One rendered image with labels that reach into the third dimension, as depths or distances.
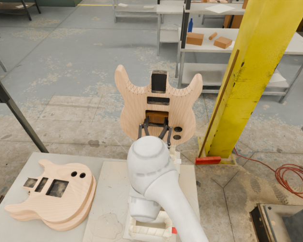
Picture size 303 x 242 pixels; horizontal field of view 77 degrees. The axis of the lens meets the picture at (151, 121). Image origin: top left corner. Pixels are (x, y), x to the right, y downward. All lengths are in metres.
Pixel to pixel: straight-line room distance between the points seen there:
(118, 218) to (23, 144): 2.16
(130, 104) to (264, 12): 1.07
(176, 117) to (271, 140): 2.36
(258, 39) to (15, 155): 2.90
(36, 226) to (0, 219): 0.22
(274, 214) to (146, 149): 1.80
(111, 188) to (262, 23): 1.43
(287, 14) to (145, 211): 1.43
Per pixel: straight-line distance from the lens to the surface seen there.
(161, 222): 1.16
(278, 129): 3.28
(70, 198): 1.23
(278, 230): 2.10
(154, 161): 0.43
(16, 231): 1.40
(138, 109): 0.81
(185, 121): 0.84
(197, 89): 0.73
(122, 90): 0.77
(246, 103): 1.93
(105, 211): 1.22
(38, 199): 1.31
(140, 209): 0.58
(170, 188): 0.46
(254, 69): 1.72
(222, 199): 2.34
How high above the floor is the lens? 2.06
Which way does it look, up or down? 46 degrees down
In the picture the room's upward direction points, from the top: straight up
